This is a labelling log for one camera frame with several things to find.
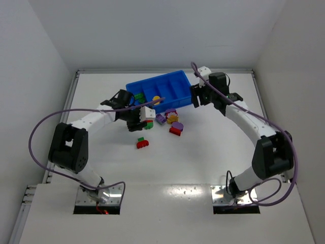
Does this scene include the green half-round lego block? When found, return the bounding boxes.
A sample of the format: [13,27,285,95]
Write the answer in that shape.
[144,120,153,130]

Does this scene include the green rectangular lego brick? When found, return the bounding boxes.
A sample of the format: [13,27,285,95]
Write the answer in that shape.
[135,93,146,104]

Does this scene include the yellow rounded lego block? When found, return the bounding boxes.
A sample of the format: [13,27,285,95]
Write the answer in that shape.
[152,96,160,106]

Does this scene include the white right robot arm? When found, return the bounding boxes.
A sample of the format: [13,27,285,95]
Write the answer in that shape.
[190,67,294,198]

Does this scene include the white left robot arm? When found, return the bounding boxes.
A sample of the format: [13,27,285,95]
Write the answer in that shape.
[48,89,155,201]

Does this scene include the red scalloped lego block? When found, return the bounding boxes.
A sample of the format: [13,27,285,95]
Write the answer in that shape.
[136,140,149,149]

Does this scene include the purple lego brick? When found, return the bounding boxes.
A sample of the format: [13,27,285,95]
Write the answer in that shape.
[155,114,167,125]

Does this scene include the blue divided plastic bin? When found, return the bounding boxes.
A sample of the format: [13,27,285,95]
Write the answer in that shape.
[126,71,191,113]

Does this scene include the yellow striped lego block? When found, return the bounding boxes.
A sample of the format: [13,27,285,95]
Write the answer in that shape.
[167,113,179,124]

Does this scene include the purple cloud lego block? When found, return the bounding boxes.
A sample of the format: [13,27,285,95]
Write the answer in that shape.
[165,108,178,118]

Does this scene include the purple rounded lego block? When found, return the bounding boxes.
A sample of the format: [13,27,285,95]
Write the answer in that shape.
[172,121,184,131]

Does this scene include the red lego brick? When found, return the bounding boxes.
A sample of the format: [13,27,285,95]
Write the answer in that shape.
[169,127,182,136]

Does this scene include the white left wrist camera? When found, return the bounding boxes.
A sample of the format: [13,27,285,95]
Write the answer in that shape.
[140,106,156,121]

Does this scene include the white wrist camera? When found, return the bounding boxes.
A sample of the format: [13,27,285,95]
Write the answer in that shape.
[140,106,156,121]
[194,66,212,88]

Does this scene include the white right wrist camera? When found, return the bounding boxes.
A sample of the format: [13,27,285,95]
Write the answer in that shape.
[194,66,212,88]

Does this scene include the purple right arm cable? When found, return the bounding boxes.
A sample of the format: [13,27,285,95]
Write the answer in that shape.
[190,62,298,207]

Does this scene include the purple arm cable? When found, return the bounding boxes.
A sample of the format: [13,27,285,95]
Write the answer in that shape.
[190,62,298,207]
[28,97,167,201]

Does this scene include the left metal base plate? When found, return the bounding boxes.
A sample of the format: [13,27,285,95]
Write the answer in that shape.
[75,184,124,206]

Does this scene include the metal base plate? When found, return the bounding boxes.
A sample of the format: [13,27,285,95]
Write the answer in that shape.
[75,184,124,206]
[211,185,258,206]

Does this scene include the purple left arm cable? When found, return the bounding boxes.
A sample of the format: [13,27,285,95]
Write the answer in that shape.
[28,97,167,201]

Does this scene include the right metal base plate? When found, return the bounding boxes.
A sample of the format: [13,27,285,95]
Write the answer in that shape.
[211,185,258,206]

